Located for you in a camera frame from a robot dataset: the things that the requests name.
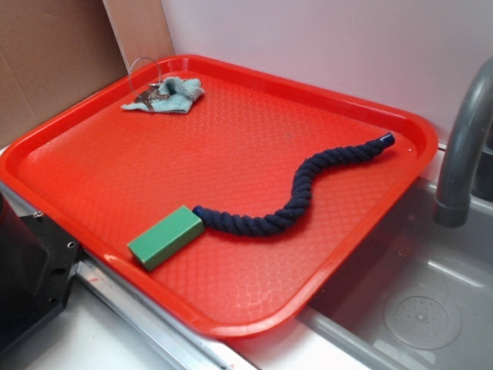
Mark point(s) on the grey toy faucet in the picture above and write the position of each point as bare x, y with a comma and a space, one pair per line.
466, 170

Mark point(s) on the brown cardboard panel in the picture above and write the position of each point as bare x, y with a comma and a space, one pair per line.
55, 54

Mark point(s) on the silver metal rail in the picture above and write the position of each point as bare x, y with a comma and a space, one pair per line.
107, 324

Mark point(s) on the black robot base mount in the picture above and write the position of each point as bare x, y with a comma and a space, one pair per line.
37, 266

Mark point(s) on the silver keys on ring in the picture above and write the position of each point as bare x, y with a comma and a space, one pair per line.
152, 94

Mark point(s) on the grey plastic sink basin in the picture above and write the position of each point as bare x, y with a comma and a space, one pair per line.
414, 295

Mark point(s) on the red plastic tray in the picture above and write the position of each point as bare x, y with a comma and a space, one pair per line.
106, 175

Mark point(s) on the green rectangular block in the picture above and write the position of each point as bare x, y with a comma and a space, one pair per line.
161, 241

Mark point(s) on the light blue cloth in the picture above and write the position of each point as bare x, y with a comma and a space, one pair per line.
182, 95

